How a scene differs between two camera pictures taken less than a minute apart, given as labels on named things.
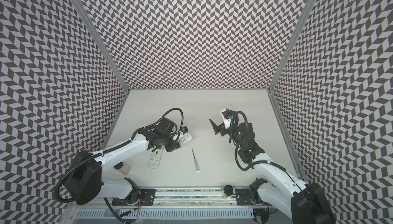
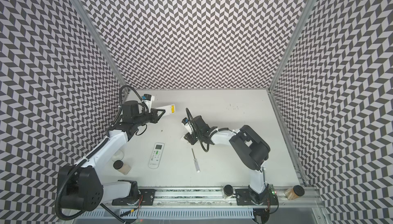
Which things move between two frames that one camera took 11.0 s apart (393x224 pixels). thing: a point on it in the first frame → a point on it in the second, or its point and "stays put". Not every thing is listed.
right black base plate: x=243 y=198 stays put
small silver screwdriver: x=195 y=162 stays put
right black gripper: x=222 y=129 → x=191 y=134
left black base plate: x=147 y=197 stays put
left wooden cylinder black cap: x=123 y=168 stays put
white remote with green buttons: x=155 y=158 stays put
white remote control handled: x=184 y=138 → x=169 y=109
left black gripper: x=173 y=148 → x=155 y=117
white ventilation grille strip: x=168 y=214 stays put
